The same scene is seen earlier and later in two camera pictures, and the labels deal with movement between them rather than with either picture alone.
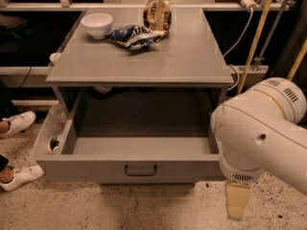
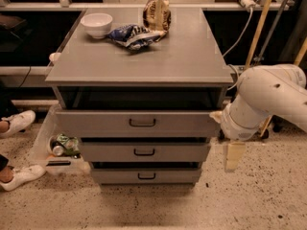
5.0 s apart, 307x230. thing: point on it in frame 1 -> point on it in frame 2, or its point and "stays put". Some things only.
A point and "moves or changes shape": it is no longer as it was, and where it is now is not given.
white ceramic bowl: [99, 25] stays put
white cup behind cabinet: [55, 57] stays put
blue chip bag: [133, 36] stays put
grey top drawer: [137, 136] moves or changes shape
